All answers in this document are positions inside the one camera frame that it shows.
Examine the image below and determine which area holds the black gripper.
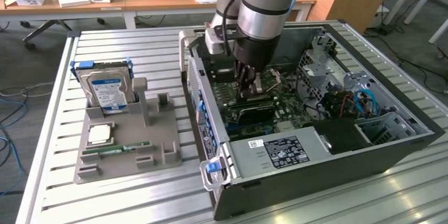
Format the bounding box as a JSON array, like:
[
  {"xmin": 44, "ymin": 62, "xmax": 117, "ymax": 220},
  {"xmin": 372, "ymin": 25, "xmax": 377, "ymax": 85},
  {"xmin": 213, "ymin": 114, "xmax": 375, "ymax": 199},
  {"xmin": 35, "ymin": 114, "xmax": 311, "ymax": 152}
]
[{"xmin": 232, "ymin": 35, "xmax": 281, "ymax": 99}]

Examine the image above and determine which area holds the green graphics card black fan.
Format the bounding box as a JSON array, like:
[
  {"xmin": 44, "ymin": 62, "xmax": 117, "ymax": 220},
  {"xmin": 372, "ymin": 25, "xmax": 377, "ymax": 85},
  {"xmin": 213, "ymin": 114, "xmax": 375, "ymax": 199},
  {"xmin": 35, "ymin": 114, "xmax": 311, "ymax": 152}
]
[{"xmin": 223, "ymin": 98, "xmax": 277, "ymax": 127}]

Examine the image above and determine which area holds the open metal socket cover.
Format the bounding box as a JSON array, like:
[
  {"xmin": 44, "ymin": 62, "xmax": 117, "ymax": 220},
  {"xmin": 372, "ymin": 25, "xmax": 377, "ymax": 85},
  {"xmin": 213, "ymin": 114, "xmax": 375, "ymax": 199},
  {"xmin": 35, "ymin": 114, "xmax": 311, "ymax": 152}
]
[{"xmin": 253, "ymin": 68, "xmax": 285, "ymax": 94}]

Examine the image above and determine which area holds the silver perforated drive cage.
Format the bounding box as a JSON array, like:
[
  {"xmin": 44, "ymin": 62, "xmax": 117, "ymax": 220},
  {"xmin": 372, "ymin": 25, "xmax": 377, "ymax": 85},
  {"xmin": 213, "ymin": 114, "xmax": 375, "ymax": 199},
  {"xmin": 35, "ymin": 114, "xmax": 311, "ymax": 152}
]
[{"xmin": 296, "ymin": 48, "xmax": 353, "ymax": 104}]

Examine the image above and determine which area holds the green motherboard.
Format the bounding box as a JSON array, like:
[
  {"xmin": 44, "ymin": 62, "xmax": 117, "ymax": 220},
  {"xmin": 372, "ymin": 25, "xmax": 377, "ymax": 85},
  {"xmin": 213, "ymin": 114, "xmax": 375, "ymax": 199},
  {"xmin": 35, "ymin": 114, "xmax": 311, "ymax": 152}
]
[{"xmin": 208, "ymin": 62, "xmax": 317, "ymax": 141}]

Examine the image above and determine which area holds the black power connector bundle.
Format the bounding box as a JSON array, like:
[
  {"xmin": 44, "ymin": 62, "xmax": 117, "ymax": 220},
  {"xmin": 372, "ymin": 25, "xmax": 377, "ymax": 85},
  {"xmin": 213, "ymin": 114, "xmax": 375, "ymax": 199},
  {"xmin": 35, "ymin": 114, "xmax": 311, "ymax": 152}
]
[{"xmin": 320, "ymin": 91, "xmax": 355, "ymax": 119}]

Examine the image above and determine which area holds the silver chipset heatsink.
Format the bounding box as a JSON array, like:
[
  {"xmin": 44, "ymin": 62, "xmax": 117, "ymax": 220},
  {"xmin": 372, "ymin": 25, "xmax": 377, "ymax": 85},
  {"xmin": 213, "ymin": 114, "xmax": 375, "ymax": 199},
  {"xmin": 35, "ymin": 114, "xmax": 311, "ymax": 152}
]
[{"xmin": 276, "ymin": 121, "xmax": 299, "ymax": 133}]

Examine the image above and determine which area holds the black power strip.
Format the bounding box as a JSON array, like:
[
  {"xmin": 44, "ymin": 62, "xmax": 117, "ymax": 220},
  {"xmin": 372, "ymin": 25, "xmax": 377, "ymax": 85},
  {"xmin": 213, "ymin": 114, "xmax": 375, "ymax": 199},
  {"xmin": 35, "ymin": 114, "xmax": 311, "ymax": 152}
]
[{"xmin": 363, "ymin": 24, "xmax": 389, "ymax": 36}]

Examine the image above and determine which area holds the white floor device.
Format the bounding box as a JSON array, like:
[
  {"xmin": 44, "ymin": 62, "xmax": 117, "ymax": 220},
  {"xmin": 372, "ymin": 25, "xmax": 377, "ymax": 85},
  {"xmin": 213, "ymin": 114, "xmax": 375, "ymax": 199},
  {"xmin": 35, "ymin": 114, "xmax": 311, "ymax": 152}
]
[{"xmin": 373, "ymin": 5, "xmax": 391, "ymax": 28}]

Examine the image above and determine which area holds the grey power supply unit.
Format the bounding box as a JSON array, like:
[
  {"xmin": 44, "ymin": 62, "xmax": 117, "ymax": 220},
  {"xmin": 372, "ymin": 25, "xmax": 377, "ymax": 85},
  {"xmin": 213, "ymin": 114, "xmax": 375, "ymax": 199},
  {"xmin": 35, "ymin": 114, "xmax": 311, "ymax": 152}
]
[{"xmin": 229, "ymin": 126, "xmax": 332, "ymax": 179}]

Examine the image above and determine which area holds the hard disk in blue caddy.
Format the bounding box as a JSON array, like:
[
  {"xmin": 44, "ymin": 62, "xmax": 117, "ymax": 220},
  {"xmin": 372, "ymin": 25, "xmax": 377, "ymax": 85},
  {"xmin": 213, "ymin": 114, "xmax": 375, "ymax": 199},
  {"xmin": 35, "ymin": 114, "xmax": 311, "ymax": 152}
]
[{"xmin": 68, "ymin": 57, "xmax": 136, "ymax": 115}]

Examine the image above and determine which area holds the grey plastic parts rack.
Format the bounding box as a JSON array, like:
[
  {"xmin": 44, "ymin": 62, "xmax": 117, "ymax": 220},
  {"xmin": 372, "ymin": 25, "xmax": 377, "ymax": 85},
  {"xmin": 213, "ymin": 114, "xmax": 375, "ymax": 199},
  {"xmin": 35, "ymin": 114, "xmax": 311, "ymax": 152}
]
[{"xmin": 72, "ymin": 77, "xmax": 184, "ymax": 185}]

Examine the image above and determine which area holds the black open PC case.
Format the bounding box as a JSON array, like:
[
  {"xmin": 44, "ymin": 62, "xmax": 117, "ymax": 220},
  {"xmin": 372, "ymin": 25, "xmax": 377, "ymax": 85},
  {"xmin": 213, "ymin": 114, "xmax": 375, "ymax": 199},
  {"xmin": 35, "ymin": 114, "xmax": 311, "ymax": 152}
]
[{"xmin": 177, "ymin": 23, "xmax": 447, "ymax": 221}]

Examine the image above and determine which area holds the green RAM stick bare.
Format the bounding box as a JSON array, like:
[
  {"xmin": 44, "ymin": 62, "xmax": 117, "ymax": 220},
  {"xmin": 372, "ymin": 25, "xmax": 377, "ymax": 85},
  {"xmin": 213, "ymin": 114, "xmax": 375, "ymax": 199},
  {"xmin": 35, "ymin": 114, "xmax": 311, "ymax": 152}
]
[{"xmin": 81, "ymin": 142, "xmax": 151, "ymax": 156}]

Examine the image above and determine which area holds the silver CPU chip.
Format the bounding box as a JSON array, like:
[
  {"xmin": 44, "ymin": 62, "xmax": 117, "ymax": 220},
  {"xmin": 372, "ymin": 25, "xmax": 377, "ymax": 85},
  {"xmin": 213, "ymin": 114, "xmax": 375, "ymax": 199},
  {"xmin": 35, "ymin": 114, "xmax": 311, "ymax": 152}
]
[{"xmin": 87, "ymin": 125, "xmax": 113, "ymax": 145}]

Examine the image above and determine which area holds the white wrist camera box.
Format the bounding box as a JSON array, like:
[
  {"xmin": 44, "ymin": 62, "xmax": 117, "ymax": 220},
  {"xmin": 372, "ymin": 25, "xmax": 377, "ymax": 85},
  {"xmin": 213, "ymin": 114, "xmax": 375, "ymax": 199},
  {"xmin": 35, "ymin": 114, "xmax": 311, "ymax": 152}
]
[{"xmin": 204, "ymin": 28, "xmax": 233, "ymax": 55}]

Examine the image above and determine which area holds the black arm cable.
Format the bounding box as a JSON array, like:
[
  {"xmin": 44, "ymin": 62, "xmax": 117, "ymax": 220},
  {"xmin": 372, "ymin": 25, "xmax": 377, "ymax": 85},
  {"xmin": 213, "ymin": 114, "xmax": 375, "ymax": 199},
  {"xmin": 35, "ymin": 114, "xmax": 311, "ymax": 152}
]
[{"xmin": 223, "ymin": 0, "xmax": 245, "ymax": 57}]

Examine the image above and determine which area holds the blue data wire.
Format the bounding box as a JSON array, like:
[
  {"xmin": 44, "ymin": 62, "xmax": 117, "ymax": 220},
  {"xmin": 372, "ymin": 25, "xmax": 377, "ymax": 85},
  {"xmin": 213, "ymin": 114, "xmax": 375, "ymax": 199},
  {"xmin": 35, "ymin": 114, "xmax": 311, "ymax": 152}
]
[{"xmin": 353, "ymin": 89, "xmax": 383, "ymax": 119}]

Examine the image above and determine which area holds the black floor cable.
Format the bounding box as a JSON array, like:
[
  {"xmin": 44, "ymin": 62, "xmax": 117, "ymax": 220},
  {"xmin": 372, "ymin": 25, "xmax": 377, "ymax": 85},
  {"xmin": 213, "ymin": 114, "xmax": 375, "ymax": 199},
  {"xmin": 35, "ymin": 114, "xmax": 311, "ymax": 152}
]
[{"xmin": 363, "ymin": 3, "xmax": 448, "ymax": 93}]

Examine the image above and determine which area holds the silver disk bay bracket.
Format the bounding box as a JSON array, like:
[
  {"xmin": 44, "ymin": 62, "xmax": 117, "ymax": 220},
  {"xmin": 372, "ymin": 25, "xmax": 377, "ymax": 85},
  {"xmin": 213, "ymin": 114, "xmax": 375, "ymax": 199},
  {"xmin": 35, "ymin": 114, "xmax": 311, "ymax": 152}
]
[{"xmin": 353, "ymin": 111, "xmax": 421, "ymax": 146}]

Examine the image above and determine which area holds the grey floor cable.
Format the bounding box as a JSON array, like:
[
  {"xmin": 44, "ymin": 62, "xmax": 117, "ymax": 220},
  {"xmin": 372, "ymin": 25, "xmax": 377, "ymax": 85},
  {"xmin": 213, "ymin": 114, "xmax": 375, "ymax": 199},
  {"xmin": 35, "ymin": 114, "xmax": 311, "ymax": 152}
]
[{"xmin": 0, "ymin": 82, "xmax": 55, "ymax": 98}]

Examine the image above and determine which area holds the blue floor cable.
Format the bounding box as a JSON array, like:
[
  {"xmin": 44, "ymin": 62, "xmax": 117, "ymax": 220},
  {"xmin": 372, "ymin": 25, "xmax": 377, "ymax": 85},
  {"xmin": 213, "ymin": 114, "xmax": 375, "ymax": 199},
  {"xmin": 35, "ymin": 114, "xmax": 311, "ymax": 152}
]
[{"xmin": 0, "ymin": 98, "xmax": 27, "ymax": 197}]

